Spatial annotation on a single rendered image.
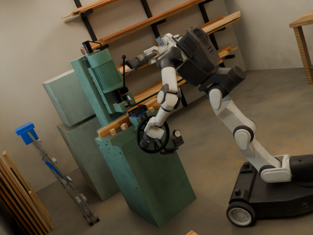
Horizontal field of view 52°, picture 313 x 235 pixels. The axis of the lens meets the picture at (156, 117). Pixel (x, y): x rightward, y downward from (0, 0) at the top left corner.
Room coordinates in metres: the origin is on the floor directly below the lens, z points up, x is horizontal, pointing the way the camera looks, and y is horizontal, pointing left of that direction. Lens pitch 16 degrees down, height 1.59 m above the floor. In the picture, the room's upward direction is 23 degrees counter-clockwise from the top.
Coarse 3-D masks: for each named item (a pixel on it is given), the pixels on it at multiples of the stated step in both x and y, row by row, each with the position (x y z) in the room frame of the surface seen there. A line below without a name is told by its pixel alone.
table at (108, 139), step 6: (156, 114) 2.50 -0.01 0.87; (132, 126) 2.39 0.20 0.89; (120, 132) 2.35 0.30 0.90; (126, 132) 2.36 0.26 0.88; (132, 132) 2.38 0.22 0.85; (102, 138) 2.43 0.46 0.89; (108, 138) 2.32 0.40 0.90; (114, 138) 2.31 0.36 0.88; (120, 138) 2.33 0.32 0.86; (108, 144) 2.37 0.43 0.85; (114, 144) 2.30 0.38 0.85
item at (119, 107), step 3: (123, 102) 2.53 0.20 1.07; (126, 102) 2.53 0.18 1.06; (114, 105) 2.60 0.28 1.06; (117, 105) 2.54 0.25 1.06; (120, 105) 2.51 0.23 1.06; (123, 105) 2.52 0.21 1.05; (117, 108) 2.56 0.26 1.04; (120, 108) 2.51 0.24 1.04; (123, 108) 2.51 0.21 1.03; (126, 108) 2.52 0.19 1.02; (117, 111) 2.59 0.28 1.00; (120, 111) 2.54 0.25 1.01; (123, 111) 2.51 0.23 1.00
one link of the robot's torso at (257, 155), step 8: (240, 136) 2.01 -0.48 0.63; (248, 136) 1.99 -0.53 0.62; (240, 144) 2.02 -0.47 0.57; (248, 144) 2.00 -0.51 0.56; (256, 144) 2.06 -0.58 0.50; (248, 152) 2.02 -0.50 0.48; (256, 152) 2.02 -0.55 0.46; (264, 152) 2.04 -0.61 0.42; (256, 160) 2.03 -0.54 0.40; (264, 160) 2.00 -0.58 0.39; (272, 160) 2.02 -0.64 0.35; (256, 168) 2.04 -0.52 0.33; (264, 168) 1.99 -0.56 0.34
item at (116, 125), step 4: (156, 100) 2.70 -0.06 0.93; (148, 104) 2.66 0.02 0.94; (152, 104) 2.67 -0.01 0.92; (148, 108) 2.65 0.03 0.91; (112, 124) 2.51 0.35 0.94; (116, 124) 2.51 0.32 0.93; (108, 128) 2.47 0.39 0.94; (112, 128) 2.48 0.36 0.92; (100, 132) 2.44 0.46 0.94; (104, 132) 2.45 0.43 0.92; (108, 132) 2.46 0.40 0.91; (100, 136) 2.44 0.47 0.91
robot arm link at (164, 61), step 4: (168, 52) 1.99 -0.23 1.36; (160, 56) 2.05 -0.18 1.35; (164, 56) 2.01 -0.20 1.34; (168, 56) 1.99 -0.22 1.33; (160, 60) 2.03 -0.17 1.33; (164, 60) 1.99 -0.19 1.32; (168, 60) 1.98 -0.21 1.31; (172, 60) 1.98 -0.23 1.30; (176, 60) 1.98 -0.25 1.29; (160, 64) 2.03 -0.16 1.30; (164, 64) 1.97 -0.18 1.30; (168, 64) 1.96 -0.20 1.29; (172, 64) 1.97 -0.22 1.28
